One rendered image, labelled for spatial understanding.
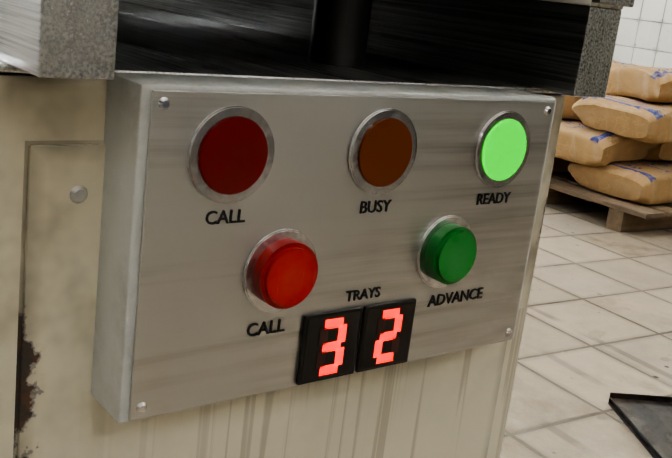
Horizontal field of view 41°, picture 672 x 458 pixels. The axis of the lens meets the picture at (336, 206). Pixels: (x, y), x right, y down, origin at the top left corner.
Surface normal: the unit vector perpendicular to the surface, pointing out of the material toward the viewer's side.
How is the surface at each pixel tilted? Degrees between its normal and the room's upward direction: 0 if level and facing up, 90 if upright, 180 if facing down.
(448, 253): 90
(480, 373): 90
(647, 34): 90
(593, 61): 90
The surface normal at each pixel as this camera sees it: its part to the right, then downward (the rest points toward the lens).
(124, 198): -0.79, 0.05
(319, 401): 0.60, 0.26
